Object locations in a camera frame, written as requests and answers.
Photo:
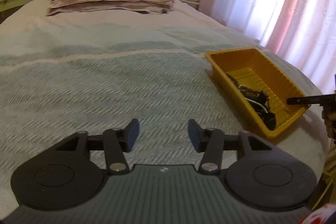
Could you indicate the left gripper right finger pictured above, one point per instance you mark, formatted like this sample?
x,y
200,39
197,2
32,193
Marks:
x,y
210,142

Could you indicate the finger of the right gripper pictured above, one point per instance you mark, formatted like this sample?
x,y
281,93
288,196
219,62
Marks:
x,y
312,100

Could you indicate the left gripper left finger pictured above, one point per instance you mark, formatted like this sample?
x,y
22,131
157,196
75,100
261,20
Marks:
x,y
116,143

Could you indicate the orange plastic tray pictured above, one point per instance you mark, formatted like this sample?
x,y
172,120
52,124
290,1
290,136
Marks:
x,y
242,74

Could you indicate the black wristwatch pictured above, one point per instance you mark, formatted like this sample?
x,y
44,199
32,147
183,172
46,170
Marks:
x,y
267,116

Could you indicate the person right hand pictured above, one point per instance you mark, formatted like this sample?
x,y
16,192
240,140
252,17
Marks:
x,y
329,117

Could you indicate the grey pink bedspread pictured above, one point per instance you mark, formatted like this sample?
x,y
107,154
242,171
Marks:
x,y
98,70

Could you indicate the pink sheer curtain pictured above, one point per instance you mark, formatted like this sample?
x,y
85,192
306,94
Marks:
x,y
301,32

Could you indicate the white bedside table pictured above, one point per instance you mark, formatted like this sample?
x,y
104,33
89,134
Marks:
x,y
192,4

